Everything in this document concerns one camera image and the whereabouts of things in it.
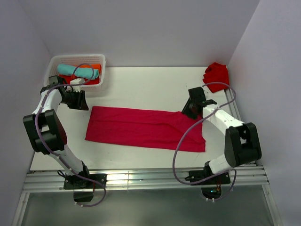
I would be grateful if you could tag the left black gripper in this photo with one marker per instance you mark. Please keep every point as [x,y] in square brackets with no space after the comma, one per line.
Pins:
[82,105]

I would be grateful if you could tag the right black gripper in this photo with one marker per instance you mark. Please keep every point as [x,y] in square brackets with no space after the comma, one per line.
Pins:
[186,109]

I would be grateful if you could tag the pink t shirt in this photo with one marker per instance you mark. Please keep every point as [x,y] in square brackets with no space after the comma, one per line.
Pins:
[144,128]

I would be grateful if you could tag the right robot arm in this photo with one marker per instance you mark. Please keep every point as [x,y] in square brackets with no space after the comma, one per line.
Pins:
[242,144]

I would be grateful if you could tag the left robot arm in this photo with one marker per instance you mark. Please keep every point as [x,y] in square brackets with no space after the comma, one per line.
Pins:
[44,129]

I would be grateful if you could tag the red rolled t shirt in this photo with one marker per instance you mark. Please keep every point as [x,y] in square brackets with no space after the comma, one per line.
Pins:
[68,79]

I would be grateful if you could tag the red crumpled t shirt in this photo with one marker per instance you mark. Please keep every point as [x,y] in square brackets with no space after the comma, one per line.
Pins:
[215,76]

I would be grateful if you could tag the teal rolled t shirt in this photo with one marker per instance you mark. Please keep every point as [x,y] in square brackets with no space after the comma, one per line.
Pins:
[86,73]

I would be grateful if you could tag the orange rolled t shirt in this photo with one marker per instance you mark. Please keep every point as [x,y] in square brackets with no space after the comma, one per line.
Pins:
[95,66]

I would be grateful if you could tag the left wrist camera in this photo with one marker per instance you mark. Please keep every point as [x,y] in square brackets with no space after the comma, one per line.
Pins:
[76,83]

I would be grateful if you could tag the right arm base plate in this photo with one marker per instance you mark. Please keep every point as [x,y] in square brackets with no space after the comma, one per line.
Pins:
[205,177]

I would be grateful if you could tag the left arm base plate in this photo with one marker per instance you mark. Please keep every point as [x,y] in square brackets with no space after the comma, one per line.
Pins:
[76,183]

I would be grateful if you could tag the aluminium front rail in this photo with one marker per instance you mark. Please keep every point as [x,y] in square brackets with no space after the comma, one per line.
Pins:
[138,179]

